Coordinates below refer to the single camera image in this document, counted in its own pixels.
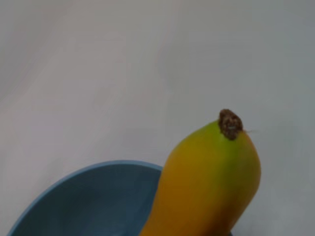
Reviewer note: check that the yellow banana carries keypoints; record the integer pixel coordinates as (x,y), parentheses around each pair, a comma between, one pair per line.
(204,186)

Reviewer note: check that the blue bowl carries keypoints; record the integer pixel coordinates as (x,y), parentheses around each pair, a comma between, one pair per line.
(93,201)

